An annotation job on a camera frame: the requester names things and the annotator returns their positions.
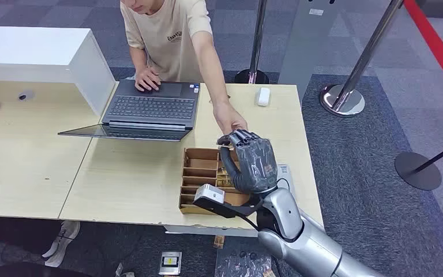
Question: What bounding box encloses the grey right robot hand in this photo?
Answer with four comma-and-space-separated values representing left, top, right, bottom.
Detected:
216, 129, 280, 195

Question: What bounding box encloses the person's right hand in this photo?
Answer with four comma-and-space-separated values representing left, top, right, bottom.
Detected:
134, 66, 162, 92

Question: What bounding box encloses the person's left hand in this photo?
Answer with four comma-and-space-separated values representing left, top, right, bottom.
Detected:
213, 101, 249, 135

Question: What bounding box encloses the wooden divided organizer box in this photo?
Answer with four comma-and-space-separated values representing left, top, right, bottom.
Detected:
178, 147, 251, 216

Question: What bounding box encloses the white flat card reader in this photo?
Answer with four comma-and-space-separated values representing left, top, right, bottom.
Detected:
276, 163, 296, 191

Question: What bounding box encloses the person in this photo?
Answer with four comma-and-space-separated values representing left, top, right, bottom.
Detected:
120, 0, 249, 135

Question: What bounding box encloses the dark grey laptop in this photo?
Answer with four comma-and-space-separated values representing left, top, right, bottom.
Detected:
58, 79, 201, 143

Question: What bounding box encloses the small white box device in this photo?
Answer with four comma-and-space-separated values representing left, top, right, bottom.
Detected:
257, 87, 271, 107

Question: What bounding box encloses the chrome stanchion with black base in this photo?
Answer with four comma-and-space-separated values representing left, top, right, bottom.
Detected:
234, 0, 270, 85

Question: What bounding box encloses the black plastic bag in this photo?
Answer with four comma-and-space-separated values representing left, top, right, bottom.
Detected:
214, 237, 276, 277

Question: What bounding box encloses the white desk shelf riser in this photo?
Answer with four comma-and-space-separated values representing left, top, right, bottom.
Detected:
0, 25, 116, 116

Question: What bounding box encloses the small silver framed device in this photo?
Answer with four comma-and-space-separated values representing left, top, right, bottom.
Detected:
158, 251, 182, 276

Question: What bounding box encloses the white shoe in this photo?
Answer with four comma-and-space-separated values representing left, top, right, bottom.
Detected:
41, 220, 81, 268

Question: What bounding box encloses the red barrier belt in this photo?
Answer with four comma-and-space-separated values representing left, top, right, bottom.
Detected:
403, 0, 443, 104

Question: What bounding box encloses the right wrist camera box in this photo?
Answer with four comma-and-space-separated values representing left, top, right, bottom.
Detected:
193, 183, 262, 219

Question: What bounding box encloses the white table frame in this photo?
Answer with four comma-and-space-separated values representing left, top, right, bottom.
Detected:
164, 225, 258, 238

